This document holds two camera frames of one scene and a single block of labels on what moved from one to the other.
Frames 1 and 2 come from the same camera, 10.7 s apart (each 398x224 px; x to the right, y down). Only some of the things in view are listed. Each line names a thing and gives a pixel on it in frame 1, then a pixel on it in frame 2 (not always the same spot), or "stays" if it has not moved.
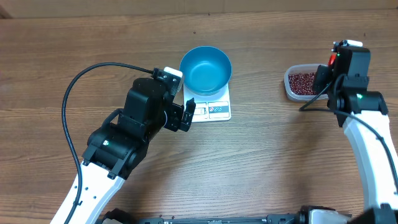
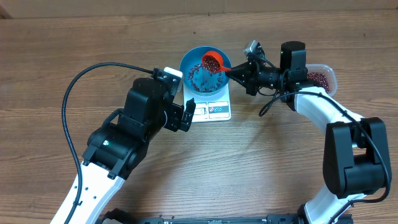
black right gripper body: x=323 y=77 → x=270 y=76
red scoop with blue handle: x=332 y=59 → x=212 y=61
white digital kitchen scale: x=215 y=107 stays
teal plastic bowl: x=206 y=70 stays
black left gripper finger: x=189 y=111 stays
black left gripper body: x=168 y=118 stays
